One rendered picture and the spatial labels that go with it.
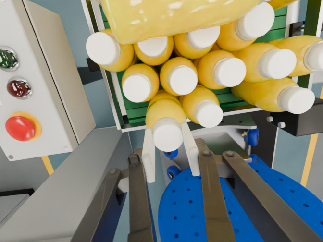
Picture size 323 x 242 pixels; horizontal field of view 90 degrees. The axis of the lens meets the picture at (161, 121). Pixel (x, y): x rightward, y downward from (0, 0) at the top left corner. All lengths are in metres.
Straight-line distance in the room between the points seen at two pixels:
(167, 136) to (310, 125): 0.33
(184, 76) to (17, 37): 0.20
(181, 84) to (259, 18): 0.12
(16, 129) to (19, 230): 0.59
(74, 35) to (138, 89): 1.24
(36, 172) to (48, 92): 1.80
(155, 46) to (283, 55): 0.17
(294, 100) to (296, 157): 1.76
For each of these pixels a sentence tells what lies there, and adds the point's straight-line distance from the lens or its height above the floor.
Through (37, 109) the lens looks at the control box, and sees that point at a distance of 0.27.
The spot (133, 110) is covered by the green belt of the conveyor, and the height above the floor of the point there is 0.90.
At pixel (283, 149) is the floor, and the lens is 1.92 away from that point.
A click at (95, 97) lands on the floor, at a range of 1.43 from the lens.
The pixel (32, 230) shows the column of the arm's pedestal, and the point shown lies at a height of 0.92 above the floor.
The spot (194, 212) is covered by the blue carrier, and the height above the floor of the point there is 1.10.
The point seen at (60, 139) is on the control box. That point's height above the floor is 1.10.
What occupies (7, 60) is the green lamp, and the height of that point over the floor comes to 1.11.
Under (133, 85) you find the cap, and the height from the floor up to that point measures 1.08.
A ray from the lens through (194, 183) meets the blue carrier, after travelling 0.39.
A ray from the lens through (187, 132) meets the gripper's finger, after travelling 0.18.
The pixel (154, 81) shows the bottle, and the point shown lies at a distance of 0.26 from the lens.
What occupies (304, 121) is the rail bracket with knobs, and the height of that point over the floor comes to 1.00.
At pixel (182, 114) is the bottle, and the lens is 0.24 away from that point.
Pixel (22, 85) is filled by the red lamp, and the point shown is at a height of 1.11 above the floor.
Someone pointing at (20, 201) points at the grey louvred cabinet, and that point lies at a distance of 2.07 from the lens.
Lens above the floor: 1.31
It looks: 69 degrees down
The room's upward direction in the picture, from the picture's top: 177 degrees clockwise
